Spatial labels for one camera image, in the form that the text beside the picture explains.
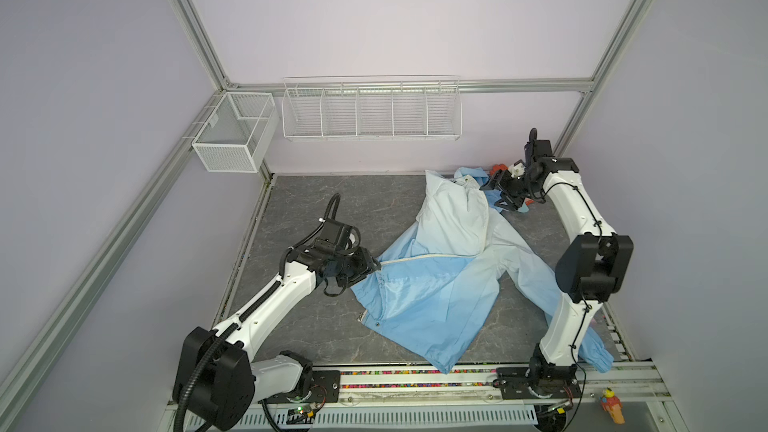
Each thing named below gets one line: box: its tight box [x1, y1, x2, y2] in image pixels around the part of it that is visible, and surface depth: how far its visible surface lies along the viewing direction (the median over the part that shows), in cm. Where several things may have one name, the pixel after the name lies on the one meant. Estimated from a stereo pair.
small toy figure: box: [600, 387, 625, 425], surface depth 71 cm
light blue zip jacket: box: [351, 166, 614, 375], surface depth 89 cm
